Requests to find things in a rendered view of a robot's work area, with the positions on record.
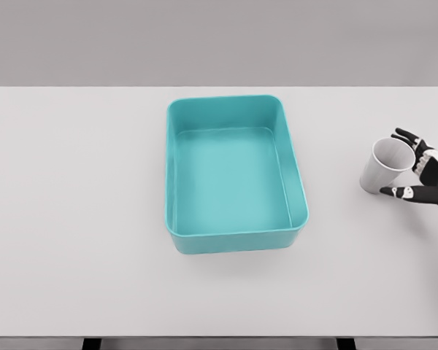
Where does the teal plastic basket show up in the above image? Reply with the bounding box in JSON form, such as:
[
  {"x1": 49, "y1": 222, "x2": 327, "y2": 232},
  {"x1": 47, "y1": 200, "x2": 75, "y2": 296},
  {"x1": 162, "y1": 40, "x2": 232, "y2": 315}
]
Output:
[{"x1": 165, "y1": 94, "x2": 310, "y2": 256}]

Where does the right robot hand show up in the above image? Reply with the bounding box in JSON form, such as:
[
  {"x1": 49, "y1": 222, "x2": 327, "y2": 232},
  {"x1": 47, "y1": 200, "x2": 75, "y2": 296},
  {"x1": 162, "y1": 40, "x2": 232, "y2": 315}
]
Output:
[{"x1": 379, "y1": 127, "x2": 438, "y2": 209}]

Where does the white paper cup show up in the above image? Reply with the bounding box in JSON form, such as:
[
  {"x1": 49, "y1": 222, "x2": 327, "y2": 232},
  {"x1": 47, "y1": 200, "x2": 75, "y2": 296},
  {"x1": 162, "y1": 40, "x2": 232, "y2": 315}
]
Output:
[{"x1": 359, "y1": 137, "x2": 416, "y2": 196}]

